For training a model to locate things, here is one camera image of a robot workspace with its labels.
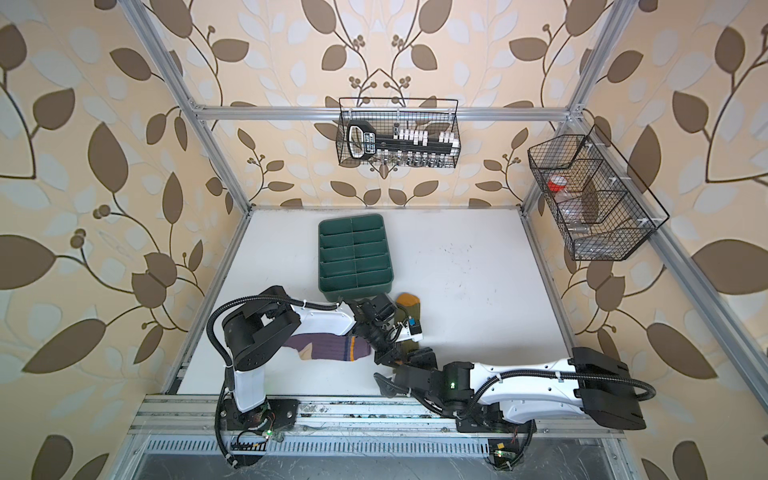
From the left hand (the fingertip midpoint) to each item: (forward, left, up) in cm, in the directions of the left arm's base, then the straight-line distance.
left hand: (409, 366), depth 81 cm
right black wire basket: (+30, -47, +33) cm, 65 cm away
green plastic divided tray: (+32, +19, +6) cm, 37 cm away
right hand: (+1, -2, +3) cm, 3 cm away
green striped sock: (+18, +1, 0) cm, 18 cm away
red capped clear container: (+40, -39, +32) cm, 64 cm away
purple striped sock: (+5, +23, 0) cm, 23 cm away
